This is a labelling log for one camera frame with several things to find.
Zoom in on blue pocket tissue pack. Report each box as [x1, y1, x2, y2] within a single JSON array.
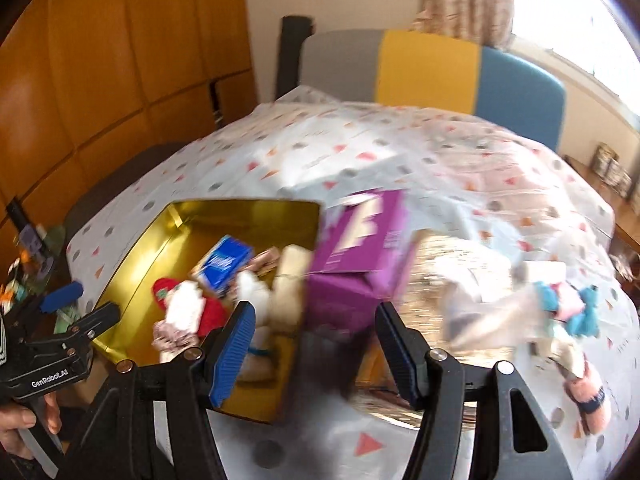
[[192, 235, 255, 297]]

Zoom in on patterned plastic tablecloth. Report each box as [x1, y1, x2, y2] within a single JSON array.
[[65, 85, 640, 480]]

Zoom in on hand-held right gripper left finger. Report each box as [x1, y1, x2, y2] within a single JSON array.
[[75, 301, 257, 480]]

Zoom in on beige bandage roll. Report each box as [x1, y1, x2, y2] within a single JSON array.
[[270, 244, 313, 336]]

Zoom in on grey yellow blue headboard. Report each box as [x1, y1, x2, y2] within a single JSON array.
[[299, 29, 567, 153]]

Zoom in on red plush sock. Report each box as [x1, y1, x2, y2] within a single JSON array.
[[152, 277, 228, 338]]

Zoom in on row of small packets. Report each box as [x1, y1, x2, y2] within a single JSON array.
[[592, 144, 633, 198]]

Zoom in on white foam sponge block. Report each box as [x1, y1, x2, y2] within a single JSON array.
[[520, 260, 568, 286]]

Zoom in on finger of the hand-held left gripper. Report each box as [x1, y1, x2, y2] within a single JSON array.
[[22, 302, 121, 356], [39, 281, 85, 313]]

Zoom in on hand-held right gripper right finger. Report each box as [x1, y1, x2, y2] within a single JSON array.
[[375, 302, 573, 480]]

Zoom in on pink brown scrunchie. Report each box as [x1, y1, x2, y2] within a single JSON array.
[[152, 322, 201, 363]]

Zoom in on blue plush toy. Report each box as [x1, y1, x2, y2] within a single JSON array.
[[532, 280, 601, 338]]

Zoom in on wooden desk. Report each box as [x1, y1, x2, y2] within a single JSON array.
[[565, 155, 640, 256]]

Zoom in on purple tissue box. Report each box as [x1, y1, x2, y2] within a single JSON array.
[[306, 189, 416, 336]]

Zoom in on gold tin box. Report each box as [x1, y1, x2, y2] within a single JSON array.
[[92, 200, 321, 423]]

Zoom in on barred window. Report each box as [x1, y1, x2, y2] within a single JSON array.
[[510, 0, 640, 101]]

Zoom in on purple figure ornament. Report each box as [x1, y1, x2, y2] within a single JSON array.
[[20, 225, 56, 281]]

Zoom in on beige patterned curtain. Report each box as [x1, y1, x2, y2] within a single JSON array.
[[410, 0, 516, 48]]

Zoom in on green white packets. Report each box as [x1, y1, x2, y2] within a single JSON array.
[[52, 305, 86, 333]]

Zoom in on person's left hand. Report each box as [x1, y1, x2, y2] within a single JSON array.
[[0, 394, 62, 461]]

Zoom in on wooden wardrobe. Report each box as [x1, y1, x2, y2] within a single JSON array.
[[0, 0, 258, 241]]

